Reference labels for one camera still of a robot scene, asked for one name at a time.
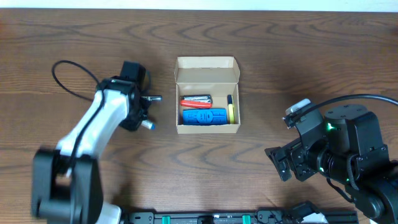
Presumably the cardboard box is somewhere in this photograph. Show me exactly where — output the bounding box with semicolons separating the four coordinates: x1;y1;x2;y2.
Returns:
174;56;241;134

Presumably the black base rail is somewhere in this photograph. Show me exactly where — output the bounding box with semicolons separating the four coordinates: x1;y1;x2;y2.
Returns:
120;201;359;224

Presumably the black whiteboard marker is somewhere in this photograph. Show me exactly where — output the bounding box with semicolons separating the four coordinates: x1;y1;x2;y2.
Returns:
142;96;162;101

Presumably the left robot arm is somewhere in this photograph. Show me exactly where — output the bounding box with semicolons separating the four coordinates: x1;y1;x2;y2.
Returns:
30;61;150;223

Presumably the yellow highlighter pen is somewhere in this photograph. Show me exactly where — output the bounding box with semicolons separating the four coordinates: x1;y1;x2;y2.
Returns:
227;95;235;124

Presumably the blue magnetic whiteboard eraser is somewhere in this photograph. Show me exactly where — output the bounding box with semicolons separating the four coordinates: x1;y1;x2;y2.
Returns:
182;108;228;126

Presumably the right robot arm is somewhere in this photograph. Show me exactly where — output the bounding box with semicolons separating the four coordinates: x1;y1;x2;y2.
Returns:
265;105;397;223

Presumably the blue whiteboard marker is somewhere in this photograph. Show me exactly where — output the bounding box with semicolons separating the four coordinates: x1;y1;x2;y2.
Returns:
141;119;155;130

